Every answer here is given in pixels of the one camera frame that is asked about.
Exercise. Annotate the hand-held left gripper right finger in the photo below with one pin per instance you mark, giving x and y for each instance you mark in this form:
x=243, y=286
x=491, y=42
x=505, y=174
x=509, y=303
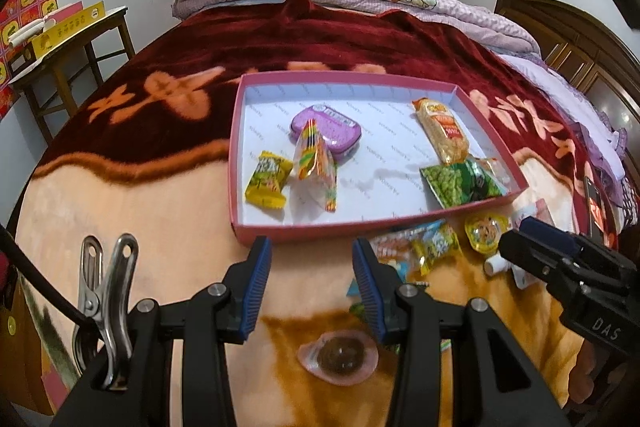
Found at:
x=370, y=292

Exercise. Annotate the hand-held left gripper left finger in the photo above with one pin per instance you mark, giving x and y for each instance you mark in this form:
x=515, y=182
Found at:
x=252, y=287

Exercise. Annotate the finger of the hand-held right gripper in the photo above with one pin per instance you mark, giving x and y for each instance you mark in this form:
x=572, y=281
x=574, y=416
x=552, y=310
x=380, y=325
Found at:
x=545, y=231
x=525, y=251

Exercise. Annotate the dark green snack packet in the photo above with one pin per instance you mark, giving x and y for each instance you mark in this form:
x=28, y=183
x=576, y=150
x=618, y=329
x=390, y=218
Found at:
x=359, y=309

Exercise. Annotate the yellow jelly cup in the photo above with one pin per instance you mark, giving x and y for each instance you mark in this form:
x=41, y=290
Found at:
x=485, y=232

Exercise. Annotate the blue orange candy packet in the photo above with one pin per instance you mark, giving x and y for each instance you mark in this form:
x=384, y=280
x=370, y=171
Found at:
x=395, y=249

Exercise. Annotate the orange clear snack packet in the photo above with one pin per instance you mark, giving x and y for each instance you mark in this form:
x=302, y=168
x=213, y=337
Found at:
x=497, y=169

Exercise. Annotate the yellow green pea packet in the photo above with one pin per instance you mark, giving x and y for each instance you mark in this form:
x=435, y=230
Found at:
x=267, y=179
x=440, y=244

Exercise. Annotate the rainbow striped clear packet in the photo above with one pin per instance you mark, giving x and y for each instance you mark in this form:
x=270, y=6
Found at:
x=315, y=162

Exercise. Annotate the orange rice cracker packet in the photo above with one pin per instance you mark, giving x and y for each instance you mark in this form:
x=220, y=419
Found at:
x=445, y=132

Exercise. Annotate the pink cardboard box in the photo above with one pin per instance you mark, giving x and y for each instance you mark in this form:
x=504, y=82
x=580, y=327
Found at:
x=380, y=147

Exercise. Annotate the purple candy tin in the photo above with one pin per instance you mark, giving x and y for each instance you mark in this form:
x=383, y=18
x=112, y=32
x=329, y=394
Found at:
x=335, y=127

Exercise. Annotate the black smartphone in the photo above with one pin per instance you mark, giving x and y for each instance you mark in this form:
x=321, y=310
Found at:
x=594, y=207

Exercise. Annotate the metal spring clip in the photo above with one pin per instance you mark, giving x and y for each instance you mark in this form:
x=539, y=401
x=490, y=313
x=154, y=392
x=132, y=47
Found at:
x=117, y=277

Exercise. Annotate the red orange printed blanket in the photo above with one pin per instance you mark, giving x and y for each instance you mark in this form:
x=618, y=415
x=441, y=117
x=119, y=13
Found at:
x=150, y=187

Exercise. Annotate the dark wooden headboard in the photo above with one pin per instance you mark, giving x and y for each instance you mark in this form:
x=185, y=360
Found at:
x=565, y=37

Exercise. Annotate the wooden bedside cabinet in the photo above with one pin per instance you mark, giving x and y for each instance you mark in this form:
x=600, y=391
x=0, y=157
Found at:
x=25, y=357

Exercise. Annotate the wooden side table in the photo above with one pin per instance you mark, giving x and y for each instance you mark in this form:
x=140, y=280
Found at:
x=100, y=32

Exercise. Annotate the yellow cardboard box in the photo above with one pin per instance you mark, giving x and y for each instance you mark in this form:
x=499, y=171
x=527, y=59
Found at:
x=70, y=24

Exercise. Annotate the white paper roll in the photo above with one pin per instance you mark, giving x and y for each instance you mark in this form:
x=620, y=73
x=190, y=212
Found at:
x=27, y=32

